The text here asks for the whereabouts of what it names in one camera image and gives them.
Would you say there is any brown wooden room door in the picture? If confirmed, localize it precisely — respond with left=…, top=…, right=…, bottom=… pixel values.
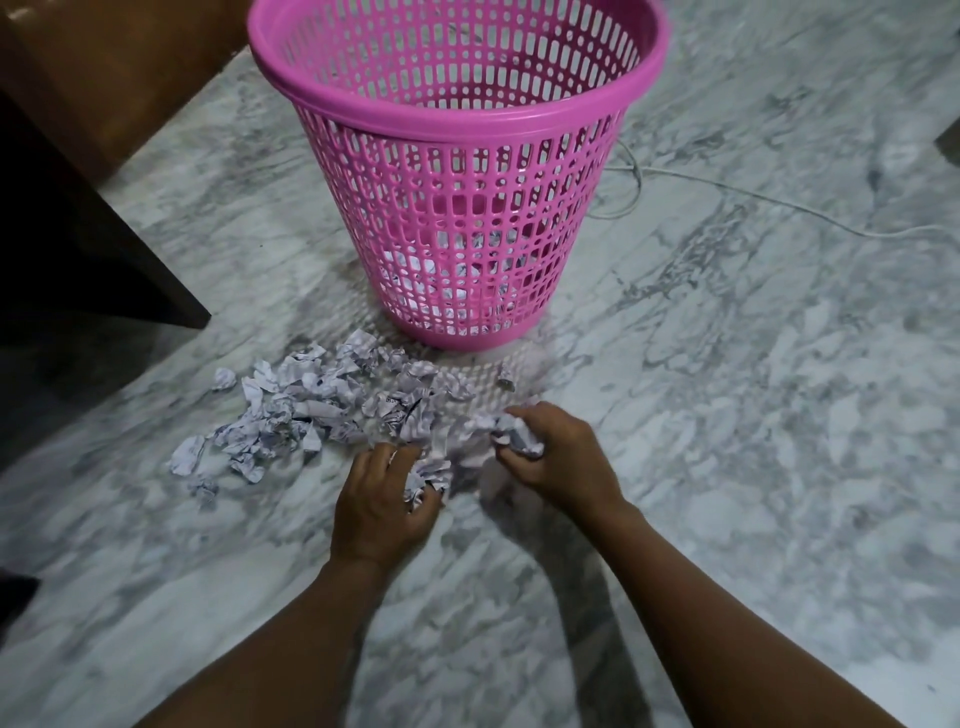
left=0, top=0, right=253, bottom=183

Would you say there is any person's right forearm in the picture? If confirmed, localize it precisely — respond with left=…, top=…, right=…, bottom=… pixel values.
left=592, top=503, right=909, bottom=728

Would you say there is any person's right hand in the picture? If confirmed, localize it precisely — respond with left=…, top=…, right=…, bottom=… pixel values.
left=494, top=402, right=640, bottom=530

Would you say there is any person's left hand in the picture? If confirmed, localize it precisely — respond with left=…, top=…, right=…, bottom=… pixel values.
left=329, top=442, right=445, bottom=573

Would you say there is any dark wooden cabinet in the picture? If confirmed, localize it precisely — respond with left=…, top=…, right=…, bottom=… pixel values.
left=0, top=89, right=213, bottom=331

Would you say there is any pile of paper scraps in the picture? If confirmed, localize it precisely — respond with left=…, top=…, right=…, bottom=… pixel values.
left=168, top=328, right=519, bottom=505

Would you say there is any pink plastic basket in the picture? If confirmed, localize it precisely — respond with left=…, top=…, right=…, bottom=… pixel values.
left=247, top=0, right=671, bottom=352

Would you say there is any person's left forearm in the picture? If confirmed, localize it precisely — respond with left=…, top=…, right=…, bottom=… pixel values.
left=138, top=554, right=393, bottom=728

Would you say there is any white paper ball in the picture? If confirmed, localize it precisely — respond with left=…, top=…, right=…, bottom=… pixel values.
left=491, top=416, right=546, bottom=460
left=403, top=457, right=453, bottom=513

